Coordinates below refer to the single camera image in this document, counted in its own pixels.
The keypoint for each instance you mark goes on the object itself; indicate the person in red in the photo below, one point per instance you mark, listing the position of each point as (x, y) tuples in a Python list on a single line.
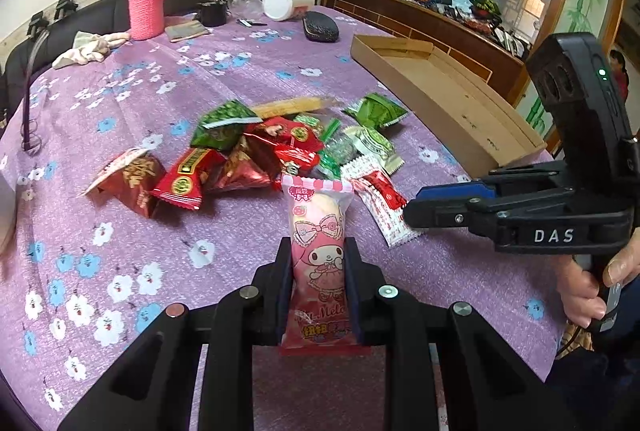
[(618, 65)]

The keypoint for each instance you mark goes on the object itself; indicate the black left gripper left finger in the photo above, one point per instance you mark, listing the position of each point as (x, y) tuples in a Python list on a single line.
[(274, 282)]

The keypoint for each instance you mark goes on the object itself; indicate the black glasses case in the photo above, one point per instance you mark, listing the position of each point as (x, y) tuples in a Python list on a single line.
[(320, 28)]

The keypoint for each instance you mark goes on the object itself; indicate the white green snack pack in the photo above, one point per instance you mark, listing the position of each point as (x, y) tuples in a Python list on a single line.
[(368, 141)]

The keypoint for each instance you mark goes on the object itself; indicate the black sofa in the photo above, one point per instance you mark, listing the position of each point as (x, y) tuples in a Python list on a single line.
[(101, 17)]

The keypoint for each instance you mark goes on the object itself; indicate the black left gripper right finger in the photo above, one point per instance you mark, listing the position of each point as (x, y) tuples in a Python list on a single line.
[(362, 281)]

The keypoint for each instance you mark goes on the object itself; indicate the red snack pack centre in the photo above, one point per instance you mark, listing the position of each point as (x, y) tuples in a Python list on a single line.
[(291, 145)]

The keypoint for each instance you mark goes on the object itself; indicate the small black cup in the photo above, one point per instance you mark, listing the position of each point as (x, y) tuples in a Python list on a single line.
[(212, 13)]

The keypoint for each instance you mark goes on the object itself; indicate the long yellow biscuit pack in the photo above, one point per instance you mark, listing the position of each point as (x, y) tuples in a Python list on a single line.
[(286, 107)]

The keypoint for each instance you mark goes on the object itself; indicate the small brown notebook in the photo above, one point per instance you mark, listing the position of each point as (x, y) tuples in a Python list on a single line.
[(187, 30)]

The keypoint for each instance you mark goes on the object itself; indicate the clear glass cup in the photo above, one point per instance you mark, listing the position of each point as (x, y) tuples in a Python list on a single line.
[(245, 9)]

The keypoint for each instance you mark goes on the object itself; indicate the red gold-seal snack pack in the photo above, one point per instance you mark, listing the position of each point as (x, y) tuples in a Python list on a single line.
[(183, 185)]

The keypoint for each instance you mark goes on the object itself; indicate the pink knit-sleeved thermos bottle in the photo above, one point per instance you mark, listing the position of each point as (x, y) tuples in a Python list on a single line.
[(146, 18)]

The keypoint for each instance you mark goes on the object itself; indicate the white cloth gloves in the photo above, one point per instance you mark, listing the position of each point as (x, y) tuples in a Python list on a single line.
[(90, 47)]

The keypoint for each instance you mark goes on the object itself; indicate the pink My Melody snack pack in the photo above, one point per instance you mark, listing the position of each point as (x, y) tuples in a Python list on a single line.
[(318, 318)]

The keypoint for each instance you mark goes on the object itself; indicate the white red candy wrapper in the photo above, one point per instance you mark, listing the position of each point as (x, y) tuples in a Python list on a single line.
[(378, 193)]

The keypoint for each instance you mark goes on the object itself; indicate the person's right hand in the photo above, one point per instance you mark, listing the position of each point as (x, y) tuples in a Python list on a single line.
[(579, 289)]

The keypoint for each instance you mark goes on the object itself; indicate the purple-framed eyeglasses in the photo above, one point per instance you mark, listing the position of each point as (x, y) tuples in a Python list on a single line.
[(29, 144)]

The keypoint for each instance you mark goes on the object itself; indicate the white plastic jar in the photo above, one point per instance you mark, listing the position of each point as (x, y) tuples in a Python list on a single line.
[(282, 10)]

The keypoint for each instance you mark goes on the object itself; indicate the small green candy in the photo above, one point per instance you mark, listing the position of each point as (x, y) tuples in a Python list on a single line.
[(337, 150)]

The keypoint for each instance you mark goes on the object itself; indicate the dark red triangular snack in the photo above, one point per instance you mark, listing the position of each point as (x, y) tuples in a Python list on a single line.
[(131, 178)]

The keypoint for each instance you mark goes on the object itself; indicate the cardboard tray box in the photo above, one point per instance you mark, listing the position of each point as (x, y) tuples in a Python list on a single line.
[(479, 127)]

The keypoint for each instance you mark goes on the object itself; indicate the green pea snack bag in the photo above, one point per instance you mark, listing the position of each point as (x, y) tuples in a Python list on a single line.
[(222, 127)]

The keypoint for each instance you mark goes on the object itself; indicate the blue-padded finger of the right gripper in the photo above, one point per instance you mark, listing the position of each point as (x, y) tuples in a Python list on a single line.
[(444, 205)]

